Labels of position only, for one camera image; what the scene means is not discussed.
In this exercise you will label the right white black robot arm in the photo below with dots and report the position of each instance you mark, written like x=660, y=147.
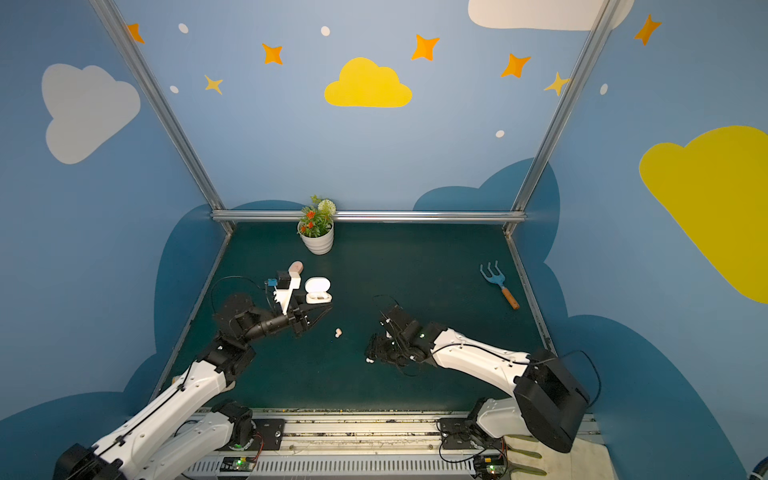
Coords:
x=544, y=399

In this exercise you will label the pink earbud charging case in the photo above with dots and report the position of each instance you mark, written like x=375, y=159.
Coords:
x=296, y=267

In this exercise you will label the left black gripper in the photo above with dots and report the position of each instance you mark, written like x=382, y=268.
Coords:
x=302, y=320

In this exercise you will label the green white gardening glove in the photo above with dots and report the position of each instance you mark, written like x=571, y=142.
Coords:
x=530, y=459

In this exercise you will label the blue garden fork wooden handle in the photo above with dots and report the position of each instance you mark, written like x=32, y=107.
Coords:
x=493, y=275

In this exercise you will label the aluminium back frame bar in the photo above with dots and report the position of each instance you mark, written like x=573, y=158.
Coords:
x=419, y=217

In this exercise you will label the right green circuit board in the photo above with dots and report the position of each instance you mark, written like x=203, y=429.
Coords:
x=488, y=467

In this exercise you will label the aluminium front rail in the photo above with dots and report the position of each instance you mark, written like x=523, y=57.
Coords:
x=349, y=444

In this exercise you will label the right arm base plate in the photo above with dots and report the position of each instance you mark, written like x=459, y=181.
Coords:
x=465, y=434

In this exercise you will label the potted plant white pot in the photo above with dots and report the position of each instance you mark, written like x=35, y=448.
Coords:
x=316, y=225

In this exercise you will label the white earbud charging case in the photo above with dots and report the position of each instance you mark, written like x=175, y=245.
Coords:
x=317, y=290

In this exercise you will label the left green circuit board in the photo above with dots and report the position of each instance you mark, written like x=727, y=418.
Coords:
x=241, y=465

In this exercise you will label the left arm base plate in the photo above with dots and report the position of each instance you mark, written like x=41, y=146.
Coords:
x=264, y=434

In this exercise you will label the green circuit board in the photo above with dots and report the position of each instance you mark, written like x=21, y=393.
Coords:
x=488, y=467
x=241, y=465

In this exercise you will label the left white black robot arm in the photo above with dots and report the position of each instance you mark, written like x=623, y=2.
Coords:
x=151, y=445

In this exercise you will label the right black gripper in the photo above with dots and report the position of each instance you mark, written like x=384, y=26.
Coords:
x=382, y=348

